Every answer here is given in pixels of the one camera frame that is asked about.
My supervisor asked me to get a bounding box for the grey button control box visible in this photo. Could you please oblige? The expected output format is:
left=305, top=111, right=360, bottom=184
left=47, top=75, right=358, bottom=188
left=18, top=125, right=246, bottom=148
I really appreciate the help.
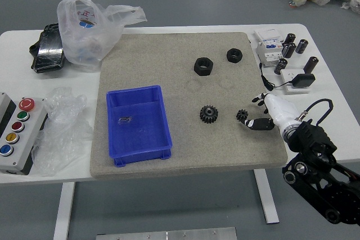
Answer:
left=0, top=92, right=48, bottom=175

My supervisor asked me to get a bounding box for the big black gear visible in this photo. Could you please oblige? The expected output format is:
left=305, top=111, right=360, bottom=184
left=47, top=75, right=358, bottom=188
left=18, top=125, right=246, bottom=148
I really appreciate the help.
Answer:
left=200, top=105, right=220, bottom=125

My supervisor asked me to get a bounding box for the big black hex nut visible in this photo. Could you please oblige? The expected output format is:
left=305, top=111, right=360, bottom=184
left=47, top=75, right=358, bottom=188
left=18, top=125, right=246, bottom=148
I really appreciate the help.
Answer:
left=193, top=57, right=214, bottom=76

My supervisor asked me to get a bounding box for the clear crumpled plastic wrap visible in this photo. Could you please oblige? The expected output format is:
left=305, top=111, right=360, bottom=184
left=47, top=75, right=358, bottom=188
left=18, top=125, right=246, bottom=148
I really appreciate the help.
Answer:
left=31, top=87, right=94, bottom=178

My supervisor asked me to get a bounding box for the blue plastic box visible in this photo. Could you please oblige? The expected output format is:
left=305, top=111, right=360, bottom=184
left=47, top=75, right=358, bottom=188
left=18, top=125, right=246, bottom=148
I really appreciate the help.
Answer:
left=106, top=84, right=173, bottom=168

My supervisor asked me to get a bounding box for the white table leg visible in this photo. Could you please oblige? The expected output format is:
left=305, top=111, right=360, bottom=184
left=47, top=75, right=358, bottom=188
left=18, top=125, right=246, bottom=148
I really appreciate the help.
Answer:
left=52, top=182, right=76, bottom=240
left=253, top=169, right=280, bottom=224

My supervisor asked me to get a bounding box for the black plastic tray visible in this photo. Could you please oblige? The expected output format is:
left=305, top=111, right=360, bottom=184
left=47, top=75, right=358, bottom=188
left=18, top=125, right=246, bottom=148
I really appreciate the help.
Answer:
left=28, top=22, right=67, bottom=74

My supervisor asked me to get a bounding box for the white printed plastic bag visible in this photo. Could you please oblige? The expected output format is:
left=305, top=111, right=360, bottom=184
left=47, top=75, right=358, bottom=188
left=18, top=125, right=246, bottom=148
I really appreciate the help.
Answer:
left=57, top=0, right=148, bottom=73

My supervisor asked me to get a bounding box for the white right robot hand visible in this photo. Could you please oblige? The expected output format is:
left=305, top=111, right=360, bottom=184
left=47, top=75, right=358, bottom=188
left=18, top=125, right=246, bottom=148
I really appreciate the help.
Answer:
left=238, top=92, right=300, bottom=135

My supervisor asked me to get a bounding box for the small black gear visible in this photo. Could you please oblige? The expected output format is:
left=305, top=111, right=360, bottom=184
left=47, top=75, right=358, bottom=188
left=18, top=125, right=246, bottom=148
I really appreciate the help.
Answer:
left=236, top=109, right=249, bottom=123

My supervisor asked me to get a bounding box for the red emergency stop button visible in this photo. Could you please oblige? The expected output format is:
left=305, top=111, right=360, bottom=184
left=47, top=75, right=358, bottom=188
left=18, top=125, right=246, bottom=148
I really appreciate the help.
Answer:
left=19, top=98, right=35, bottom=111

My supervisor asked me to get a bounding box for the grey-brown mat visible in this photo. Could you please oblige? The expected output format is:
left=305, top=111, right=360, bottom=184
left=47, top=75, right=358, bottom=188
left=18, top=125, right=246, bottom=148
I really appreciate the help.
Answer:
left=89, top=31, right=289, bottom=179

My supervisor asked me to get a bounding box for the blue push button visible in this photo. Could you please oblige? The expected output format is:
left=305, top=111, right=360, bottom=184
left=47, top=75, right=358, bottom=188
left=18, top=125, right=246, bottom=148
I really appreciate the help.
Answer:
left=0, top=144, right=14, bottom=157

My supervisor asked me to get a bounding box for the black power adapter with cord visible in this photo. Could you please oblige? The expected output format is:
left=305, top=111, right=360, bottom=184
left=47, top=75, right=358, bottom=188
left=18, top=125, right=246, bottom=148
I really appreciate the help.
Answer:
left=258, top=62, right=316, bottom=92

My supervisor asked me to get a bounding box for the silver metal plate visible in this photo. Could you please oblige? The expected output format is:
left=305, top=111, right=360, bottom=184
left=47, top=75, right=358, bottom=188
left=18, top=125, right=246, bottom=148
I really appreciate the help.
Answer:
left=96, top=227, right=237, bottom=240

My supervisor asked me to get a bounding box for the white power socket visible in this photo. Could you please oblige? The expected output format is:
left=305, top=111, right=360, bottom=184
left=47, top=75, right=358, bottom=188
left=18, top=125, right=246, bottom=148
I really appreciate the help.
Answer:
left=278, top=68, right=312, bottom=95

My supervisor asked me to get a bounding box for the yellow push button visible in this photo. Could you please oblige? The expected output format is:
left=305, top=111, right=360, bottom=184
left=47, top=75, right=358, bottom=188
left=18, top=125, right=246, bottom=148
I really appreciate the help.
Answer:
left=5, top=132, right=20, bottom=145

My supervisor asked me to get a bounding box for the small black hex nut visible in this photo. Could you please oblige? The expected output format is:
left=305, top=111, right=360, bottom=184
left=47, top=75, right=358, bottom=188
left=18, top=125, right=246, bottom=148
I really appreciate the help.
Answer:
left=226, top=48, right=244, bottom=63

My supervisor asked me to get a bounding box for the white circuit breaker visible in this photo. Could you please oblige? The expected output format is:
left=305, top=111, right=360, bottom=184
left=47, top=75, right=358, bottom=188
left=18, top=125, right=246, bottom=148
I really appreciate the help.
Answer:
left=254, top=28, right=285, bottom=68

